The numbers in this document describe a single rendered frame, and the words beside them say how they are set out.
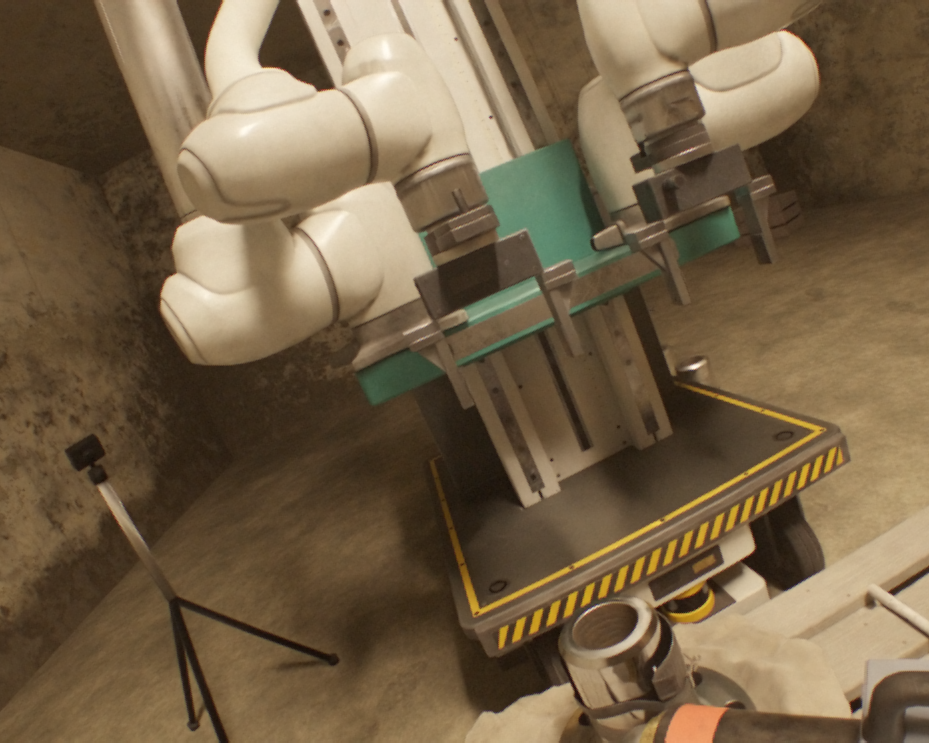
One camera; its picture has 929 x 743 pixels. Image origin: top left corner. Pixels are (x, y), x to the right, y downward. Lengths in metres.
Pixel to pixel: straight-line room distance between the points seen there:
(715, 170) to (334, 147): 0.43
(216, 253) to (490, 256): 0.36
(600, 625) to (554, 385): 0.57
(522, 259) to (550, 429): 0.60
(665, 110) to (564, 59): 5.20
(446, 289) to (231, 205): 0.23
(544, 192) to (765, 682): 0.83
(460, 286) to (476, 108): 0.60
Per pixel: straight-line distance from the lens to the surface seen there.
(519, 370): 1.13
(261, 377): 5.56
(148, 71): 0.85
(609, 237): 0.99
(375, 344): 0.86
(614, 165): 0.97
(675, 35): 0.71
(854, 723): 0.55
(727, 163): 0.74
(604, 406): 1.19
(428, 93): 0.62
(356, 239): 0.84
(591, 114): 0.99
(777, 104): 1.01
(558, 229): 1.06
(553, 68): 5.83
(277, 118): 0.55
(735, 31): 0.74
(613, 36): 0.71
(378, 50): 0.63
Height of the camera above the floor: 0.80
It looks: 11 degrees down
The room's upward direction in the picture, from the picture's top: 24 degrees counter-clockwise
